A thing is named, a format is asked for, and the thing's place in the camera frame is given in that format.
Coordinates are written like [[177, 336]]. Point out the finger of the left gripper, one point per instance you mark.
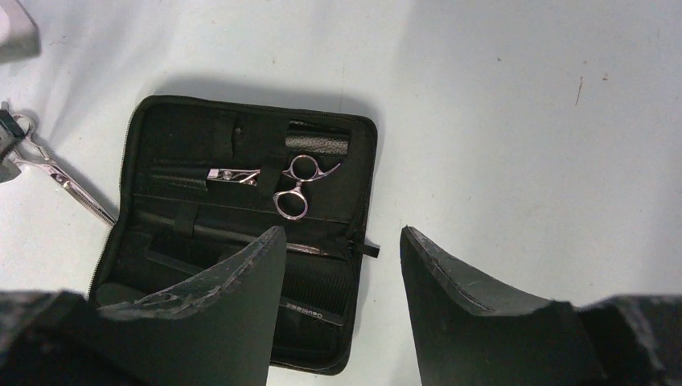
[[11, 136]]

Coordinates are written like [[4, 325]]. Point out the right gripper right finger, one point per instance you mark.
[[472, 329]]

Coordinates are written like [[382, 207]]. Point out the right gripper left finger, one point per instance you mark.
[[215, 328]]

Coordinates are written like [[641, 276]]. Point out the silver scissors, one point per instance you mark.
[[29, 153], [283, 183]]

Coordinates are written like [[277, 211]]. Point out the black handled comb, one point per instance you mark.
[[153, 255]]

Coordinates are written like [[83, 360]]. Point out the black zippered tool case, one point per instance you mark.
[[173, 141]]

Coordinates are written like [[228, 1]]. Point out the black straight comb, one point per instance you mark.
[[313, 305]]

